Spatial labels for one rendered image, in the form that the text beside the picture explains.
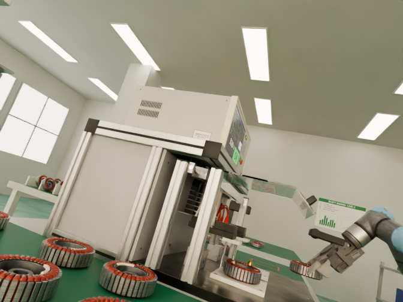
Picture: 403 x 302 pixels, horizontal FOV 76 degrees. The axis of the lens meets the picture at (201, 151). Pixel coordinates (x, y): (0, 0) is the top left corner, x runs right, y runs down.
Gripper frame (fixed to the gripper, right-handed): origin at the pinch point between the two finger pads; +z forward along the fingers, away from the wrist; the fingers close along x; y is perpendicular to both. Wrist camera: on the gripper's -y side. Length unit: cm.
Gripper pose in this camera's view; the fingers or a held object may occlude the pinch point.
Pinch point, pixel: (304, 269)
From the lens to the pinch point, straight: 109.0
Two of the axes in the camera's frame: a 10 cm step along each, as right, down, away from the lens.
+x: 2.6, 3.0, 9.2
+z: -7.7, 6.3, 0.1
